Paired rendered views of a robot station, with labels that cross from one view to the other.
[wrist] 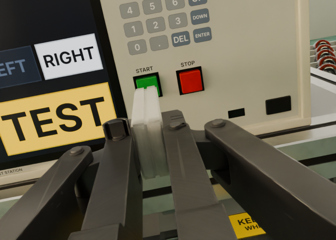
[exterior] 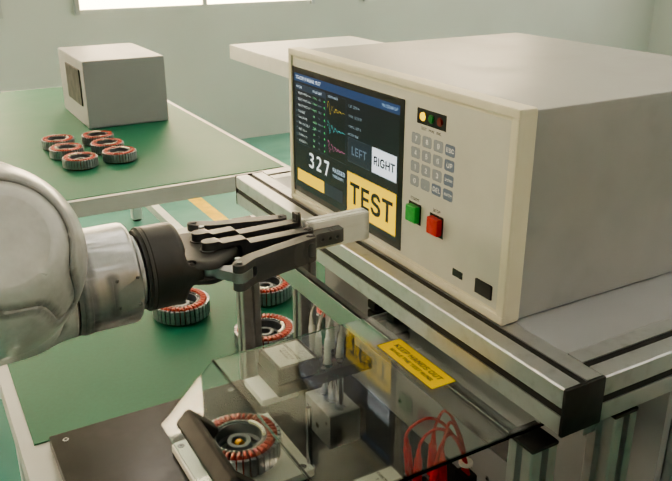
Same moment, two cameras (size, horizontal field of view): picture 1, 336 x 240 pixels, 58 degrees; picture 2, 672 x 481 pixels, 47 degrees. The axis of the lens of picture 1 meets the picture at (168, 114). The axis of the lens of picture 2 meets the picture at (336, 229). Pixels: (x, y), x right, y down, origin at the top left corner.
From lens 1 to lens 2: 67 cm
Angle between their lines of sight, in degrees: 57
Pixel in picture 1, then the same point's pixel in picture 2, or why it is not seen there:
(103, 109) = (390, 212)
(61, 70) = (378, 170)
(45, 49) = (375, 152)
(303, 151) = (462, 334)
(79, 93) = (382, 192)
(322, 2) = not seen: outside the picture
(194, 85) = (432, 230)
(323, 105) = (561, 332)
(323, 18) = not seen: outside the picture
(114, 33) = (406, 162)
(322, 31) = not seen: outside the picture
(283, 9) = (496, 208)
